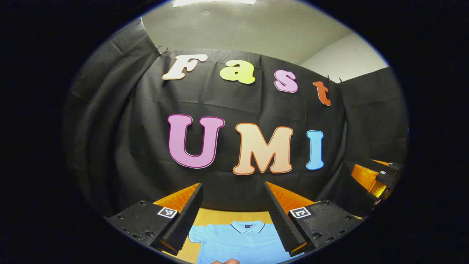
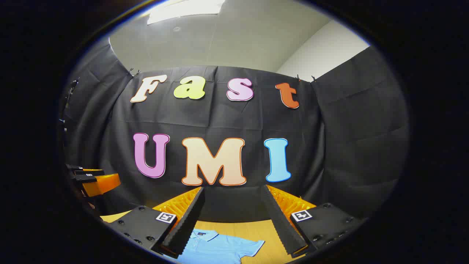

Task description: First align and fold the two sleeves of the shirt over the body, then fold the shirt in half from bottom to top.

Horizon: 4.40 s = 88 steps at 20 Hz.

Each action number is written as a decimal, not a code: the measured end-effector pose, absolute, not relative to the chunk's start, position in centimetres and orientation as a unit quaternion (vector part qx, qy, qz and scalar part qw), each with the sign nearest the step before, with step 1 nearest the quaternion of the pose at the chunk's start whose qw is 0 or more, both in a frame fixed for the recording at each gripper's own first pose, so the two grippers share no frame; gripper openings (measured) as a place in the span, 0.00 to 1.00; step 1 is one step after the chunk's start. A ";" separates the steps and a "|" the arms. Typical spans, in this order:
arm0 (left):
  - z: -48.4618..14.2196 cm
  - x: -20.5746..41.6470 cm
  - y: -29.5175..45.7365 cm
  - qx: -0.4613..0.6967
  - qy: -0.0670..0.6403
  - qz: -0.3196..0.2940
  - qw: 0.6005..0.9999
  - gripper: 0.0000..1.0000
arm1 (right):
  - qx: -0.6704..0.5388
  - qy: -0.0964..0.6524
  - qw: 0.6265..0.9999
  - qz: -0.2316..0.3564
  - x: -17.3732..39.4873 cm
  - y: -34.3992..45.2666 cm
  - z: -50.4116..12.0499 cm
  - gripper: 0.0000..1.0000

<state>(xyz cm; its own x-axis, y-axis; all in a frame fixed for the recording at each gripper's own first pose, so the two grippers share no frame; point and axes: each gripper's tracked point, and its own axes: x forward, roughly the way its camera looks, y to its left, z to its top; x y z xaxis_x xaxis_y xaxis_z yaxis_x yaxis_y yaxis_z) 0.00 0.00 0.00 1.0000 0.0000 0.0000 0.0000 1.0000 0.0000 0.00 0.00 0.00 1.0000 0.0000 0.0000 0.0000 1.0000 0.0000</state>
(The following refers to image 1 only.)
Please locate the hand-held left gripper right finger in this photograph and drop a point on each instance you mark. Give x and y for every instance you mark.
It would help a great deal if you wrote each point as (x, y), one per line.
(280, 223)

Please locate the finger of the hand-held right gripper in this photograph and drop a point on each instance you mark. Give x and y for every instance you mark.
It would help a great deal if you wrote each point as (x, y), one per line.
(366, 178)
(392, 166)

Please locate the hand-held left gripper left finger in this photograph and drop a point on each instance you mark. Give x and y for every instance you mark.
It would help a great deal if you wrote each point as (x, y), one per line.
(187, 223)

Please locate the light blue T-shirt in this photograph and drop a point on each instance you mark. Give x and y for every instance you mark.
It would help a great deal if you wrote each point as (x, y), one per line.
(238, 245)

